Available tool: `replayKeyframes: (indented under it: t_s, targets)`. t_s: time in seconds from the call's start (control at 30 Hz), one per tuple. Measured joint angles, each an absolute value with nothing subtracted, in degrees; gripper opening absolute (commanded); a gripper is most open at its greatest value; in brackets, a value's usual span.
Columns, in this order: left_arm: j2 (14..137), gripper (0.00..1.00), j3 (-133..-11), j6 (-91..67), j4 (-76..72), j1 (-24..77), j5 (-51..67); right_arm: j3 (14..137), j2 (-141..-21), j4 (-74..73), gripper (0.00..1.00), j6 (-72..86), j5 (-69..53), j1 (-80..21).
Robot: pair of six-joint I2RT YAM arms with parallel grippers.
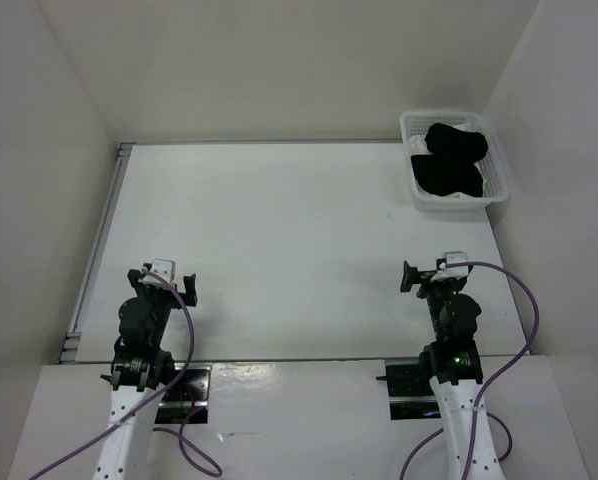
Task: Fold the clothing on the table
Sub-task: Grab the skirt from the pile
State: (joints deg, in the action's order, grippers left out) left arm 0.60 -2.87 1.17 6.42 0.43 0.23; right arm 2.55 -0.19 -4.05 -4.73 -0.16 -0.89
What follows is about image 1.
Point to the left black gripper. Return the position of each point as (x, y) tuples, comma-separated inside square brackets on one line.
[(143, 289)]

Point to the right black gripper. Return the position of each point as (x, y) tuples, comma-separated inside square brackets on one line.
[(412, 275)]

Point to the black skirt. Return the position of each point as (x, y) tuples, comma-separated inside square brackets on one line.
[(451, 160)]

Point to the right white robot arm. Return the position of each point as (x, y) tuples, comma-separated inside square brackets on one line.
[(452, 366)]

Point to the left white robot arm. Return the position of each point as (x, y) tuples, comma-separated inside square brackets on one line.
[(141, 368)]

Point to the white skirt in basket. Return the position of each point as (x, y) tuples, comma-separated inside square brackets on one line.
[(419, 145)]

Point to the white plastic laundry basket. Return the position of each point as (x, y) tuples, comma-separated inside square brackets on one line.
[(452, 161)]

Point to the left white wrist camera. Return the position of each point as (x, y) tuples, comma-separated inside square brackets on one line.
[(158, 271)]

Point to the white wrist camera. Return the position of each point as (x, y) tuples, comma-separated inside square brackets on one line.
[(452, 266), (158, 271)]

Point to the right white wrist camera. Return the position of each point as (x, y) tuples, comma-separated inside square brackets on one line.
[(452, 266)]

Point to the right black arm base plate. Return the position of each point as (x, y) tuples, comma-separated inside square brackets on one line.
[(410, 396)]

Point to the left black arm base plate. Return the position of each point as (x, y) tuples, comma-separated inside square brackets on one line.
[(189, 396)]

